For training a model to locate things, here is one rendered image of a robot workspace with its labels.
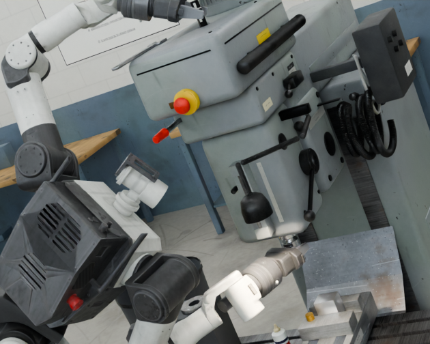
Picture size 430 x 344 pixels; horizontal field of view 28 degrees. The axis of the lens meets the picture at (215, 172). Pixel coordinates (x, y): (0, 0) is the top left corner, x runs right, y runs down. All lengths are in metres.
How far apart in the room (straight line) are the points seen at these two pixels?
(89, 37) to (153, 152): 1.13
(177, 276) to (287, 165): 0.45
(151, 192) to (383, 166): 0.84
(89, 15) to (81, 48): 5.23
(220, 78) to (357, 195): 0.82
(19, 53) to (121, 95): 5.27
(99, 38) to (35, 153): 5.34
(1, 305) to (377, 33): 1.16
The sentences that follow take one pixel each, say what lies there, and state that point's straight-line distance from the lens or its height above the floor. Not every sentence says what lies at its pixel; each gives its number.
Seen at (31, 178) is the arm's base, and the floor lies 1.73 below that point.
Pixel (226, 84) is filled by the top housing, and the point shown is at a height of 1.77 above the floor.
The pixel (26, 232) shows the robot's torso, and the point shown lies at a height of 1.65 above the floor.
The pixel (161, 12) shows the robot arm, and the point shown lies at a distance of 2.18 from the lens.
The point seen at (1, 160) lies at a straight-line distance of 7.98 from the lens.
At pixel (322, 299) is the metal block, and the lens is 2.39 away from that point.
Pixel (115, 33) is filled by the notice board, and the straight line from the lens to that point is 7.30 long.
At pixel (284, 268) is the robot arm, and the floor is 1.23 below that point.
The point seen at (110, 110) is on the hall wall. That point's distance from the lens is 7.54.
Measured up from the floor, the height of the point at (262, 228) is 1.37.
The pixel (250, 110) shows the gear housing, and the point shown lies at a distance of 2.08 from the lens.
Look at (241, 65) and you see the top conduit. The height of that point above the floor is 1.80.
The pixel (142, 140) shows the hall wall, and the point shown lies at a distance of 7.50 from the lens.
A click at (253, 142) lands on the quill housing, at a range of 2.15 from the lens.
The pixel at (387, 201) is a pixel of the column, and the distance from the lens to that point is 2.63.
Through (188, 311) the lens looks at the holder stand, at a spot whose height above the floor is 1.13.
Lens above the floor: 2.09
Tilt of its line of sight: 15 degrees down
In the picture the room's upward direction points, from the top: 23 degrees counter-clockwise
